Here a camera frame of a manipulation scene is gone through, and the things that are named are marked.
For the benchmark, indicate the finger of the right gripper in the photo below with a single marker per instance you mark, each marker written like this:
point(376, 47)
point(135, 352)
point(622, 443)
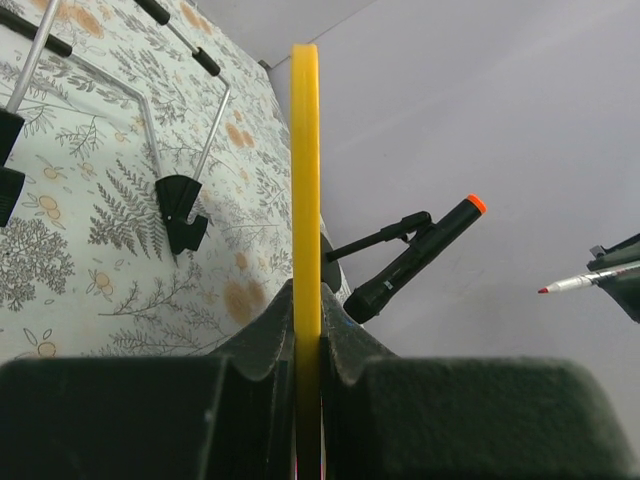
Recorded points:
point(624, 289)

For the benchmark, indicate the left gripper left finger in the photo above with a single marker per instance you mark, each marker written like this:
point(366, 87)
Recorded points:
point(253, 428)

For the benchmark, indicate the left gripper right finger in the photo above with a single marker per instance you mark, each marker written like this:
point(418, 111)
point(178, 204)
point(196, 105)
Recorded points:
point(349, 419)

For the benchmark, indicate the red whiteboard marker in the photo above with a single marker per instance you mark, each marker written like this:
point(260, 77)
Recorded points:
point(586, 280)

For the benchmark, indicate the yellow framed whiteboard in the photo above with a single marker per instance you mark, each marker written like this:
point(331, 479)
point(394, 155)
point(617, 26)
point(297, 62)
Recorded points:
point(306, 213)

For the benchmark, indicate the black toy gun orange tip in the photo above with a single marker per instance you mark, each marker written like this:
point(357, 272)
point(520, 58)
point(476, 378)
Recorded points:
point(425, 240)

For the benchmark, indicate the floral table mat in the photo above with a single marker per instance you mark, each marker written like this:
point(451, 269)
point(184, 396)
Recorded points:
point(64, 297)

